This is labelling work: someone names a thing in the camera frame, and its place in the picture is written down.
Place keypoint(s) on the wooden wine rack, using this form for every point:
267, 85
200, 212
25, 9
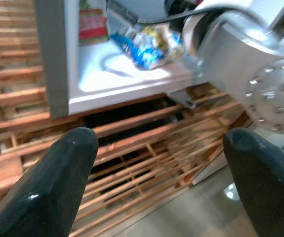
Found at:
136, 148

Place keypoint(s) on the red and green snack bag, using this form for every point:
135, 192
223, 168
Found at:
92, 27

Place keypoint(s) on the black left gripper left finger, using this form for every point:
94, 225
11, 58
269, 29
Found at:
48, 187

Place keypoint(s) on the blue labelled plastic bottle pack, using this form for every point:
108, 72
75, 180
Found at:
144, 51

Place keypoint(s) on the grey fridge hinge bracket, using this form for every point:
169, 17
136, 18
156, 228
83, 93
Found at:
182, 97

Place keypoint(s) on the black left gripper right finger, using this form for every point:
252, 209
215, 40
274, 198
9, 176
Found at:
267, 187

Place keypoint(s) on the white fridge cabinet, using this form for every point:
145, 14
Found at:
107, 84

